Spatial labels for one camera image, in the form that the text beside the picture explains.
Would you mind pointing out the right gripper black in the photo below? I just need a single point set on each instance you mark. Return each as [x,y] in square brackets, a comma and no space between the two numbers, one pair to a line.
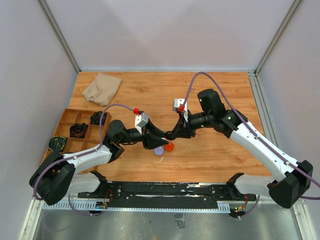
[180,130]

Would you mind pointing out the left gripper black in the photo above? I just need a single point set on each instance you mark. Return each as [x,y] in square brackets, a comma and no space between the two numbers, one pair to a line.
[150,141]

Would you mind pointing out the purple round charging case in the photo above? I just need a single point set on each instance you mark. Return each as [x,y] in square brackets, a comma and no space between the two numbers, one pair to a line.
[159,151]

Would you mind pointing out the orange round charging case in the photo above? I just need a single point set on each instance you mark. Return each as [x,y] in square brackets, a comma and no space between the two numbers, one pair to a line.
[169,147]

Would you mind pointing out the black round charging case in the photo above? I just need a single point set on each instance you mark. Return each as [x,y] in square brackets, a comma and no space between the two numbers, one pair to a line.
[169,135]

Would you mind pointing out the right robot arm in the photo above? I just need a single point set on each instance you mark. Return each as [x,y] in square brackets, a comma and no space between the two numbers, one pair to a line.
[289,179]

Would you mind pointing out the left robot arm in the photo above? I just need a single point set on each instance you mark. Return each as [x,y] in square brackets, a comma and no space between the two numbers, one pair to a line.
[61,174]

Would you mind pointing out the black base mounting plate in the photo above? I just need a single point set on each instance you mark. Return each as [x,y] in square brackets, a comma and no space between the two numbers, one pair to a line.
[166,195]

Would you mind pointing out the beige folded cloth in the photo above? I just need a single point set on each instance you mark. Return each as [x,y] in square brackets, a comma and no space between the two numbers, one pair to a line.
[102,89]

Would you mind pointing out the wooden compartment tray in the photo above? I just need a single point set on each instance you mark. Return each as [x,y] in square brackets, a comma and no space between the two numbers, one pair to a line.
[77,130]

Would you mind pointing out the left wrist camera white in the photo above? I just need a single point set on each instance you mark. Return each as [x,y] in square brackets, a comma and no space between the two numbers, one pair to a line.
[140,121]

